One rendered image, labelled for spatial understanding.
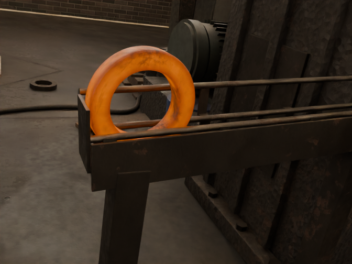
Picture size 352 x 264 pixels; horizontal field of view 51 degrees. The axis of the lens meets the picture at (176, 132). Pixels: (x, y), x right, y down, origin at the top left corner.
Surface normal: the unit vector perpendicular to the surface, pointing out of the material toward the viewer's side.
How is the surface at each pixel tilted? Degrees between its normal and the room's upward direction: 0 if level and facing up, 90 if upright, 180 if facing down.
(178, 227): 0
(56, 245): 0
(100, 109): 90
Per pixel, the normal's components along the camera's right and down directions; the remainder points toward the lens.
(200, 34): 0.39, -0.36
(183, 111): 0.44, 0.40
